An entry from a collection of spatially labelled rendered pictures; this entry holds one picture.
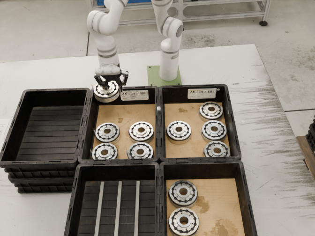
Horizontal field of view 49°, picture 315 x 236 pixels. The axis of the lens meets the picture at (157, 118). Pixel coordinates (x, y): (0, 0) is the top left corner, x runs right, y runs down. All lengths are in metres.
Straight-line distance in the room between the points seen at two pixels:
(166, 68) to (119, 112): 0.35
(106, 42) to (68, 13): 2.72
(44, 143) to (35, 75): 0.63
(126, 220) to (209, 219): 0.29
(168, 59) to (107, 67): 0.50
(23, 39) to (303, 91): 2.63
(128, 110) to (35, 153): 0.43
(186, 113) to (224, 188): 0.40
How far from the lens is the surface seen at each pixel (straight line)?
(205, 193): 1.30
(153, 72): 1.82
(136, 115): 1.53
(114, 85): 1.41
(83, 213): 1.30
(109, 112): 1.56
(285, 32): 3.60
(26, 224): 1.50
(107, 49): 1.24
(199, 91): 1.52
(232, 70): 1.96
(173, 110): 1.54
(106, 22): 1.17
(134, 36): 3.43
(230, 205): 1.29
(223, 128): 1.45
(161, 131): 1.33
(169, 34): 1.60
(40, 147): 1.51
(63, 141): 1.50
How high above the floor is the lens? 1.96
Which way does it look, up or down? 48 degrees down
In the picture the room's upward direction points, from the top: 3 degrees counter-clockwise
